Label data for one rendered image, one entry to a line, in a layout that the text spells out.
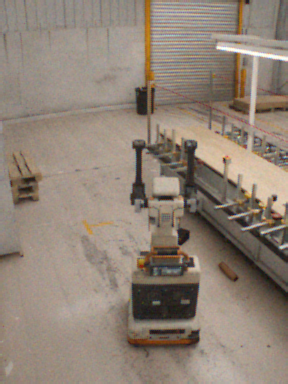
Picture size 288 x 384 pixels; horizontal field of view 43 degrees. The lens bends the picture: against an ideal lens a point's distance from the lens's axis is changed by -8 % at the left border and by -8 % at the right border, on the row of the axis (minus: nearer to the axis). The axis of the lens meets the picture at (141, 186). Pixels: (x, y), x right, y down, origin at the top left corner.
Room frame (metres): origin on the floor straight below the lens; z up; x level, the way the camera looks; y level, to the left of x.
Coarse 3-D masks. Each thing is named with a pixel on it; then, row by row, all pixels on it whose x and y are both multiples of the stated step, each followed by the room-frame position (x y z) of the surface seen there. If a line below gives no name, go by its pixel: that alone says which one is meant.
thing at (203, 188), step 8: (160, 152) 5.22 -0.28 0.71; (168, 160) 4.92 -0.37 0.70; (184, 176) 4.47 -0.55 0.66; (200, 184) 4.14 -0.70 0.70; (200, 192) 4.08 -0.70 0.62; (208, 192) 3.93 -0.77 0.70; (216, 200) 3.76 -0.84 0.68; (232, 208) 3.53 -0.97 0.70; (240, 224) 3.31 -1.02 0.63; (248, 224) 3.19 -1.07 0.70; (264, 240) 2.93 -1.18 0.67; (272, 240) 2.87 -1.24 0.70; (272, 248) 2.81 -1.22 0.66; (280, 256) 2.69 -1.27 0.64
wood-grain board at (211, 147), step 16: (176, 128) 5.79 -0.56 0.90; (192, 128) 5.80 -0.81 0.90; (176, 144) 5.07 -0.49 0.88; (208, 144) 5.03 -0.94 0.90; (224, 144) 5.04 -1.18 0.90; (208, 160) 4.41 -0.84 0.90; (240, 160) 4.42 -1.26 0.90; (256, 160) 4.43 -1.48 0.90; (256, 176) 3.92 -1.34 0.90; (272, 176) 3.92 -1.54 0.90; (256, 192) 3.49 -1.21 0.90; (272, 192) 3.50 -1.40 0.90; (272, 208) 3.14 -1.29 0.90
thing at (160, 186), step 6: (156, 180) 2.77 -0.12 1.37; (162, 180) 2.77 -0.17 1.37; (168, 180) 2.77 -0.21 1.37; (174, 180) 2.77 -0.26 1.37; (156, 186) 2.73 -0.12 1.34; (162, 186) 2.73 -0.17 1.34; (168, 186) 2.73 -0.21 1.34; (174, 186) 2.73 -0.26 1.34; (156, 192) 2.70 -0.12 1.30; (162, 192) 2.70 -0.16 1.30; (168, 192) 2.70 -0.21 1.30; (174, 192) 2.70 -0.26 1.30
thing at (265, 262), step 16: (160, 176) 5.69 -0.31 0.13; (176, 176) 5.26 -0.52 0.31; (208, 176) 4.38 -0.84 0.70; (208, 208) 4.39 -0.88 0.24; (256, 208) 3.45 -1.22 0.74; (208, 224) 4.34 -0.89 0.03; (224, 224) 4.02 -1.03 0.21; (240, 240) 3.68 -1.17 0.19; (256, 256) 3.32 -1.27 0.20; (272, 272) 3.06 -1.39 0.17
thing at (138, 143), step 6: (138, 144) 2.96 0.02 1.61; (138, 150) 2.93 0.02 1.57; (138, 156) 2.92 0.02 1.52; (138, 162) 2.91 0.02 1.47; (138, 168) 2.90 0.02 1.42; (138, 174) 2.89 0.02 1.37; (138, 180) 2.88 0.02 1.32; (132, 186) 2.88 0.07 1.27; (144, 186) 2.88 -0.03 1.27; (132, 192) 2.85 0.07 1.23; (144, 192) 2.85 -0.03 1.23
